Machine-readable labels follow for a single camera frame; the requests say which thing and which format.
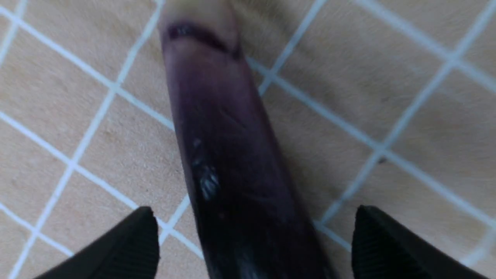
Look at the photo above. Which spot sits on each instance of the beige checkered tablecloth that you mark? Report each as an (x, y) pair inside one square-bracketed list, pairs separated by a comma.
[(382, 102)]

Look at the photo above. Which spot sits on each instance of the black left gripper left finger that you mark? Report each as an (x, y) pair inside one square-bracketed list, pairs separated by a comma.
[(130, 250)]

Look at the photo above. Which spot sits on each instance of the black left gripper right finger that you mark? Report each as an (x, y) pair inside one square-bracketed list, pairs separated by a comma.
[(382, 248)]

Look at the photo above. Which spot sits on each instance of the purple eggplant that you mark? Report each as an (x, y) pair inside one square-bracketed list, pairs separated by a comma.
[(250, 220)]

